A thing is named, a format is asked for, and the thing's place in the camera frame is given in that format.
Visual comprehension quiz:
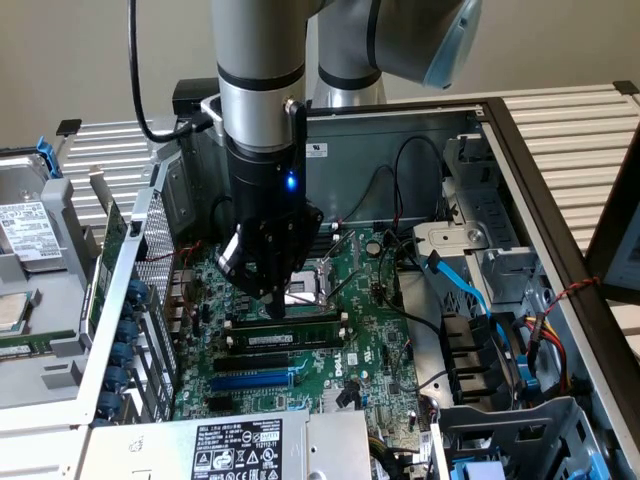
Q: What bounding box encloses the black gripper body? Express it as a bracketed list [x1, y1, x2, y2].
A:
[224, 137, 315, 282]

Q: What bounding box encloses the green RAM stick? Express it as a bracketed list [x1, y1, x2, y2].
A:
[230, 319, 347, 350]
[0, 340, 54, 361]

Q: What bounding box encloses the silver socket cover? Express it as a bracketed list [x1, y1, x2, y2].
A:
[319, 229, 362, 302]

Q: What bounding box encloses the CPU socket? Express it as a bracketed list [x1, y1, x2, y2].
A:
[282, 259, 341, 316]

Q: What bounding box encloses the silver locking lever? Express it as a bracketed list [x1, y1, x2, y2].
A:
[284, 272, 365, 307]

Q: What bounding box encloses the open grey PC case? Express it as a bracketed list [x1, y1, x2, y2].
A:
[69, 97, 640, 480]

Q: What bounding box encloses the long black expansion slot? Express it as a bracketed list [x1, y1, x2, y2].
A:
[213, 351, 292, 375]

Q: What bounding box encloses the green Dell motherboard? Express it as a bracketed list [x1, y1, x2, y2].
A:
[172, 227, 437, 480]

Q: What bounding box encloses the blue expansion slot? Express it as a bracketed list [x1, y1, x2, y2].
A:
[209, 364, 307, 395]

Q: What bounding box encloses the black box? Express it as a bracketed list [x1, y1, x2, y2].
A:
[172, 78, 221, 115]

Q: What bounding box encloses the green graphics card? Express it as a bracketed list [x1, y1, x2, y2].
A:
[85, 167, 130, 346]

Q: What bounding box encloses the silver finned chipset heatsink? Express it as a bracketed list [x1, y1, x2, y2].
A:
[322, 387, 362, 412]

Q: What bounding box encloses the grey metal disk bay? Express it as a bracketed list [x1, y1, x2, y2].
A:
[412, 132, 549, 309]

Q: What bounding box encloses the grey side drive tray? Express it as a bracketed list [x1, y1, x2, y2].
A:
[0, 144, 104, 414]

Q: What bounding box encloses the grey power supply unit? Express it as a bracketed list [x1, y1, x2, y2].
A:
[89, 409, 372, 480]

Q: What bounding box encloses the black fan shroud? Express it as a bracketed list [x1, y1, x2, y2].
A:
[439, 310, 526, 407]

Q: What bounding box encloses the silver hard disk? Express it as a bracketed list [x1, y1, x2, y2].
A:
[0, 154, 66, 274]

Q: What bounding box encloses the silver CPU chip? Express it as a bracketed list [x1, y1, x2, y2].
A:
[0, 293, 32, 335]

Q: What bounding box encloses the blue plastic fan clip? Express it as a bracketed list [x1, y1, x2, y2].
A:
[516, 349, 540, 397]

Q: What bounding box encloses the grey perforated disk bay cage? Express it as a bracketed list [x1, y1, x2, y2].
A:
[432, 396, 609, 480]

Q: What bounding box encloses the black framed monitor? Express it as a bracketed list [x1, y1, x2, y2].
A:
[583, 162, 640, 364]

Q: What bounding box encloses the thick black wire loop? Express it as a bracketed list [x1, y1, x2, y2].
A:
[212, 196, 235, 237]

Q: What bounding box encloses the red black twisted wire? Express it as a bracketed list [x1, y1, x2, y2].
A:
[147, 238, 207, 326]
[542, 276, 601, 317]

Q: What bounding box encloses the thin black wire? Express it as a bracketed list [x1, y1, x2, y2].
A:
[393, 135, 447, 224]
[377, 229, 444, 335]
[347, 163, 404, 225]

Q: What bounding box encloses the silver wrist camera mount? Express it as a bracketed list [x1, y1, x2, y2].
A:
[199, 93, 227, 149]

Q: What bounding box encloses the blue flat SATA wire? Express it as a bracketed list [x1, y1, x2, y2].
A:
[423, 251, 509, 351]

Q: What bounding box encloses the black camera cable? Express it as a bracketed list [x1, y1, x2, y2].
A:
[126, 0, 214, 145]

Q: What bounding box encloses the blue plastic disk handle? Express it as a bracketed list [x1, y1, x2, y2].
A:
[35, 139, 62, 181]

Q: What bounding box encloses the yellow red black wire bundle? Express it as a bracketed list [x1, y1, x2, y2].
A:
[522, 312, 576, 396]

